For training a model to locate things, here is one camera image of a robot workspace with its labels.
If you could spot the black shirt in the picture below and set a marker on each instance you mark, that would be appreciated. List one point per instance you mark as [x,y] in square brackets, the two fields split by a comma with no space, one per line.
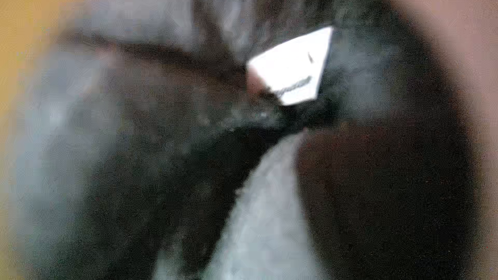
[155,144]

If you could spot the clear plastic vacuum bag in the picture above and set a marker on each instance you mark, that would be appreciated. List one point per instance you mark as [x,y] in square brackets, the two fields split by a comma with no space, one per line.
[467,27]

